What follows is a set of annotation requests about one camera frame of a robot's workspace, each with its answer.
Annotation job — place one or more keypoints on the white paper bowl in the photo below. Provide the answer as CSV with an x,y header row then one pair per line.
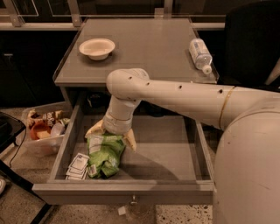
x,y
97,48

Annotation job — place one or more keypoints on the green rice chip bag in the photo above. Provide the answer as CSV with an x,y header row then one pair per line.
x,y
104,155

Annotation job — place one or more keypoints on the white shoe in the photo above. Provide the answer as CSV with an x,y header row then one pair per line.
x,y
2,185

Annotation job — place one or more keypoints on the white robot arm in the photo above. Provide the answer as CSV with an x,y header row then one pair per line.
x,y
247,161

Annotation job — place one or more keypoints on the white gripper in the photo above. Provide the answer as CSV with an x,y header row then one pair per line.
x,y
115,126

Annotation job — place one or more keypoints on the open grey top drawer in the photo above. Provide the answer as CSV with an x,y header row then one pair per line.
x,y
171,165

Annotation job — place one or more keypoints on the orange bowl in bin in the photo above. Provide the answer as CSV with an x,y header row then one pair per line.
x,y
40,131

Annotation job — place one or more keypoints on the black office chair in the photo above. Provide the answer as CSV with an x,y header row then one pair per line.
x,y
252,43

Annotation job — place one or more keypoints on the grey cabinet with counter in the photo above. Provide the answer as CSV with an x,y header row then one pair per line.
x,y
151,61

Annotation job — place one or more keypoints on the white sachet packets stack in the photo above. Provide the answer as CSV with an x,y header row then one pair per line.
x,y
78,167

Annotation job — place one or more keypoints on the clear plastic snack bin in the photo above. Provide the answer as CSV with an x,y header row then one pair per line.
x,y
56,116

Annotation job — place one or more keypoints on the clear plastic water bottle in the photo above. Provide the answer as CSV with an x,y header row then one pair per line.
x,y
201,57

